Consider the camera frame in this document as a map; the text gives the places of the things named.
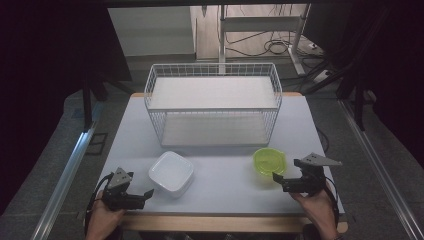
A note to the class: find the person's right hand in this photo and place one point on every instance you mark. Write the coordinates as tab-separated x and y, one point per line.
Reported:
320	210

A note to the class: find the white square bowl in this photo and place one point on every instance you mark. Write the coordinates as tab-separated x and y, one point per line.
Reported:
171	172

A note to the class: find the black floor frame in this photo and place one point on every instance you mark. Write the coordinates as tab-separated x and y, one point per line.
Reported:
96	144

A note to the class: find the aluminium floor rail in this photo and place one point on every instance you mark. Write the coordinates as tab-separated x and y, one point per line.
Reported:
63	186
380	166

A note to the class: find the white power strip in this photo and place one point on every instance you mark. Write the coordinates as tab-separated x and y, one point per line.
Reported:
321	76

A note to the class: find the green translucent bowl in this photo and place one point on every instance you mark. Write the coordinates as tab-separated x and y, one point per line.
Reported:
266	161

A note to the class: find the black metal stand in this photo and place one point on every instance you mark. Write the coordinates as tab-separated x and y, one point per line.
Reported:
87	103
359	106

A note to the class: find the person's left hand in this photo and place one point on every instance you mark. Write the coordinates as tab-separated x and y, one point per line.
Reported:
105	220

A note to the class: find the white metal desk frame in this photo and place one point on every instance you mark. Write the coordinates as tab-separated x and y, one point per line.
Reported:
260	23

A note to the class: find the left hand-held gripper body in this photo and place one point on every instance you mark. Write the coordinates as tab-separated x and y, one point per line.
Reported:
119	196

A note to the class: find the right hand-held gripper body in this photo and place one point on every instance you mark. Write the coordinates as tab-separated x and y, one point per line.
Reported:
311	180

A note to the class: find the white cabinet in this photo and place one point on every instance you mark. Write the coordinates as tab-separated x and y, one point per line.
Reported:
153	31

